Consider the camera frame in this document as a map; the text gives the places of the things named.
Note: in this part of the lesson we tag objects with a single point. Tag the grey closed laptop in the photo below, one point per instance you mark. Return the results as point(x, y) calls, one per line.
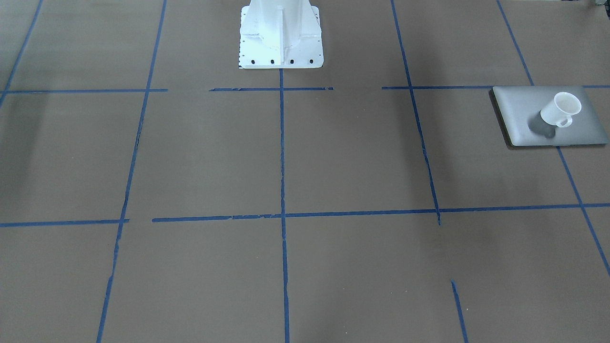
point(519, 108)

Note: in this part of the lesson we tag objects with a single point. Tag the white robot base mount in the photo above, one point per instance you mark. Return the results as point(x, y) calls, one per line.
point(280, 34)

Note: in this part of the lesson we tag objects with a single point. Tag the white ceramic mug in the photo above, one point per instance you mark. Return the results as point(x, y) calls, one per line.
point(561, 110)

